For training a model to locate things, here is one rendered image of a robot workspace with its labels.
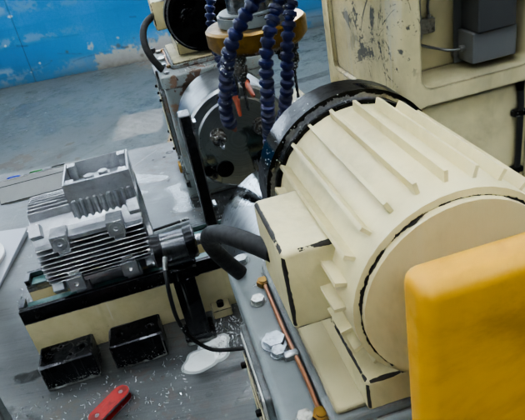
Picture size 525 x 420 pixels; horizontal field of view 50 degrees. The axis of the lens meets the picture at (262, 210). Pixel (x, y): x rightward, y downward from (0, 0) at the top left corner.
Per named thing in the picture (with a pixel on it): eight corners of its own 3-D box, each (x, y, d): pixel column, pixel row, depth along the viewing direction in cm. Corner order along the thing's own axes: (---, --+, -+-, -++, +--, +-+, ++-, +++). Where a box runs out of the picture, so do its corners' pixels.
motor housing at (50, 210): (155, 232, 126) (130, 156, 116) (162, 282, 109) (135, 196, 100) (64, 258, 123) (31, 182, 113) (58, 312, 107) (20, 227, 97)
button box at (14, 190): (83, 185, 133) (77, 163, 133) (77, 184, 126) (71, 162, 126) (9, 204, 131) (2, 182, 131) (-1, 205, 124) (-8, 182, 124)
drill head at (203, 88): (265, 127, 168) (249, 42, 156) (302, 177, 137) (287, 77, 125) (182, 148, 165) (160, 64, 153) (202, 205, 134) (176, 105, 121)
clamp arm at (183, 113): (223, 237, 105) (192, 107, 92) (227, 245, 103) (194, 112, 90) (205, 242, 105) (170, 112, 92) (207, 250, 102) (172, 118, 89)
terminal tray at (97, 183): (136, 180, 114) (126, 147, 111) (139, 203, 105) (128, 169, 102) (77, 196, 113) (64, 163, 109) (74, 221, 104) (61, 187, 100)
